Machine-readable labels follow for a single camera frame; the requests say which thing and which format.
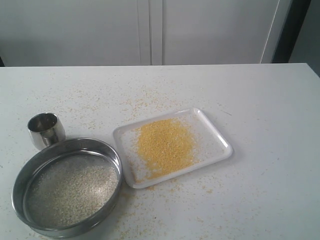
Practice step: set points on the yellow grain pile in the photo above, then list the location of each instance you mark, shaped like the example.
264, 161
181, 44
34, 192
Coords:
161, 148

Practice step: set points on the round steel mesh sieve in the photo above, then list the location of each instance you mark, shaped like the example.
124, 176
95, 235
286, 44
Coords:
76, 150

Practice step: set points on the white coarse grains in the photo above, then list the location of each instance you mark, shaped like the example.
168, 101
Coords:
67, 193

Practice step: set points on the stainless steel cup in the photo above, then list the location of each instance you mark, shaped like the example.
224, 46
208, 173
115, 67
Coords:
45, 129

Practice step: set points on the white rectangular plastic tray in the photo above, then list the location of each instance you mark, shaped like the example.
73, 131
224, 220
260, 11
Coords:
213, 145

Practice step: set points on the white cabinet doors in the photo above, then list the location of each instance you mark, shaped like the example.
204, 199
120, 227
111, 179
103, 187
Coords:
139, 32

